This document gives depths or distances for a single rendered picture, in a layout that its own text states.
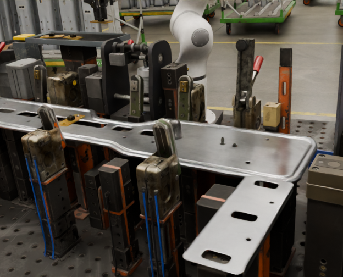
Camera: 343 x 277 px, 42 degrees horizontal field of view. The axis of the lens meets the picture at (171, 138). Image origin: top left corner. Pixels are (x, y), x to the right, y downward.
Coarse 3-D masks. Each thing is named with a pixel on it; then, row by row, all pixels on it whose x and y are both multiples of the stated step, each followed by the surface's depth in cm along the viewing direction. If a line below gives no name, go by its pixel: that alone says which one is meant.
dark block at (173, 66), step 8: (168, 64) 132; (176, 64) 131; (184, 64) 131; (168, 72) 128; (176, 72) 127; (184, 72) 131; (168, 80) 129; (176, 80) 128; (168, 88) 130; (176, 88) 129; (168, 96) 131; (176, 96) 130; (168, 104) 133; (176, 104) 131; (168, 112) 134; (176, 112) 132
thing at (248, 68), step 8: (240, 40) 108; (248, 40) 111; (240, 48) 108; (248, 48) 111; (240, 56) 112; (248, 56) 111; (240, 64) 112; (248, 64) 111; (240, 72) 113; (248, 72) 112; (240, 80) 114; (248, 80) 112; (240, 88) 115; (248, 88) 113; (240, 96) 116; (248, 96) 113; (240, 104) 116; (248, 104) 114
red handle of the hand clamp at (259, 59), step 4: (256, 56) 121; (260, 56) 120; (256, 60) 120; (260, 60) 120; (256, 64) 119; (260, 64) 120; (256, 68) 119; (260, 68) 120; (256, 72) 118; (252, 84) 117; (244, 92) 116; (244, 96) 115; (240, 100) 115; (244, 100) 114
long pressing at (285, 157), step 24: (0, 120) 133; (24, 120) 131; (96, 120) 127; (120, 120) 125; (168, 120) 123; (96, 144) 114; (120, 144) 111; (144, 144) 110; (192, 144) 108; (216, 144) 107; (240, 144) 106; (264, 144) 105; (288, 144) 104; (312, 144) 103; (192, 168) 98; (216, 168) 96; (240, 168) 95; (264, 168) 94; (288, 168) 93
